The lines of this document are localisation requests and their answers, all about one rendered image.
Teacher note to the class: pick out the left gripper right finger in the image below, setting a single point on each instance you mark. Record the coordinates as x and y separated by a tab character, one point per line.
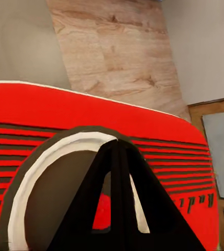
169	231

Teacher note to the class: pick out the door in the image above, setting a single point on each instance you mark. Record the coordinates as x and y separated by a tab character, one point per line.
208	118

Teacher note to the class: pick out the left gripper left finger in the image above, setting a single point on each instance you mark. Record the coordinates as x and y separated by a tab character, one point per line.
74	232

